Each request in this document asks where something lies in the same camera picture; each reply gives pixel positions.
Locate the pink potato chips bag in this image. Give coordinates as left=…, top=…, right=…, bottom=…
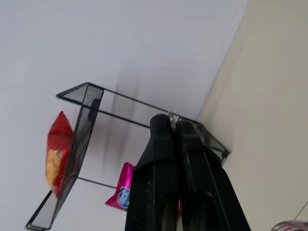
left=104, top=162, right=134, bottom=212

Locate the red snack bag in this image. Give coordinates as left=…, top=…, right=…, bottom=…
left=45, top=111, right=76, bottom=198

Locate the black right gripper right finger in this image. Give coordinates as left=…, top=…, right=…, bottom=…
left=175, top=120, right=251, bottom=231

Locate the black wire mesh shelf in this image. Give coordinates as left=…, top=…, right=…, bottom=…
left=26, top=82, right=232, bottom=231

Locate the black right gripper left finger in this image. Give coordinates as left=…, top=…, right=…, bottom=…
left=125, top=114, right=180, bottom=231

